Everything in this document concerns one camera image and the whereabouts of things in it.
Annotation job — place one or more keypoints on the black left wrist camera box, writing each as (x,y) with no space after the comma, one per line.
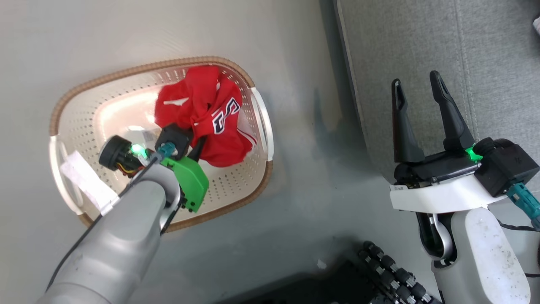
(175,139)

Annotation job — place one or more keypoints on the teal left camera connector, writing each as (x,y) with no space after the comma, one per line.
(164,150)

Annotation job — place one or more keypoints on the white paper label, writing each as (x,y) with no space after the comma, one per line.
(84,177)

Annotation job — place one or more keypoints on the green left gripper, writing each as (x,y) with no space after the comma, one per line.
(190,179)

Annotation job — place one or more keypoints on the red sports jersey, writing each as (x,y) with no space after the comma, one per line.
(223,143)

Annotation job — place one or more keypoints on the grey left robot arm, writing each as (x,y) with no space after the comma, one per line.
(109,253)

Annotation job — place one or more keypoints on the grey fabric sofa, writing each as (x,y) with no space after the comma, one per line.
(422,42)

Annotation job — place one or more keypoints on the white laundry basket brown rim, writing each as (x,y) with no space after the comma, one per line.
(126,105)

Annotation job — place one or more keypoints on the black round wrist module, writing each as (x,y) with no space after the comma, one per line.
(114,154)

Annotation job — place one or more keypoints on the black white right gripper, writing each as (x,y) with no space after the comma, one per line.
(438,194)

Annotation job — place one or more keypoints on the black roller wheel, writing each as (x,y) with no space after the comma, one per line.
(396,274)

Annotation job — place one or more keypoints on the teal camera connector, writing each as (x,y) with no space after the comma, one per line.
(164,150)
(525,202)

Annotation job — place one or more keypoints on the teal right camera connector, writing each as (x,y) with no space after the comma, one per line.
(525,202)

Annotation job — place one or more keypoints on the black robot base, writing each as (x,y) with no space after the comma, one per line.
(303,291)

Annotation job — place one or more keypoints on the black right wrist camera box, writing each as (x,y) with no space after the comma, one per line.
(506,166)

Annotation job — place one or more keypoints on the small white object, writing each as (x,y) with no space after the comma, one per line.
(537,25)

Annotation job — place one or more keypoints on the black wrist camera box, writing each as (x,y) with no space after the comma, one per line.
(506,166)
(175,139)

